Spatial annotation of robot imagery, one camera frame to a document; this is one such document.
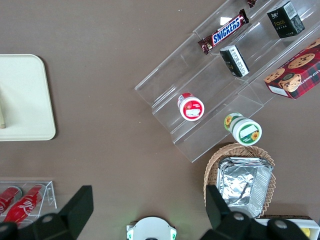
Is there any aluminium foil container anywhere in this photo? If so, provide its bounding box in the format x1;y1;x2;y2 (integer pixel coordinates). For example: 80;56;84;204
216;156;274;218

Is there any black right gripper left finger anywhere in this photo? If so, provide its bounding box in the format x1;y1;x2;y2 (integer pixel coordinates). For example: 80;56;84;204
0;185;94;240

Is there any clear acrylic step shelf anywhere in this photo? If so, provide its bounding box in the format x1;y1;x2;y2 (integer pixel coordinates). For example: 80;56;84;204
134;0;320;164

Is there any red plaid cookie box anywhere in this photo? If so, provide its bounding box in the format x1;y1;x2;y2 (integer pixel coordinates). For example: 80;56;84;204
264;37;320;100

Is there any white snack bin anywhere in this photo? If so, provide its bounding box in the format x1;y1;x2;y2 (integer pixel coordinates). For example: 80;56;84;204
254;216;320;240

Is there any light wicker basket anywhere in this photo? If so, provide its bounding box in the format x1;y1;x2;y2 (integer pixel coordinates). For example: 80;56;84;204
203;142;277;218

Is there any cream plastic tray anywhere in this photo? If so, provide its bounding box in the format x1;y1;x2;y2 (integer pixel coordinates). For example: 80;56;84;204
0;53;56;142

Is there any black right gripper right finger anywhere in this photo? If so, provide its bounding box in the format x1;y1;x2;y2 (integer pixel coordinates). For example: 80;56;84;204
199;184;311;240

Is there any small black carton box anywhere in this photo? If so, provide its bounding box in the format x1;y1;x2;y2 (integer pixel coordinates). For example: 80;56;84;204
266;0;306;39
219;44;250;78

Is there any clear acrylic bottle rack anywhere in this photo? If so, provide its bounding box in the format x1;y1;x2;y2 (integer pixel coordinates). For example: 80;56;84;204
0;180;58;226

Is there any red lid cup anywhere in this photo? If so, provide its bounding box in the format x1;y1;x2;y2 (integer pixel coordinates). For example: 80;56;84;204
177;92;205;122

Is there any red cola bottle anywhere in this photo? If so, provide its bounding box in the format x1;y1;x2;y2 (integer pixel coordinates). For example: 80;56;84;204
0;186;23;216
3;184;47;225

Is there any green lid sunflower cup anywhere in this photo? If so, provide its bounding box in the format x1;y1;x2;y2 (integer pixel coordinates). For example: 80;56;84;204
223;112;263;146

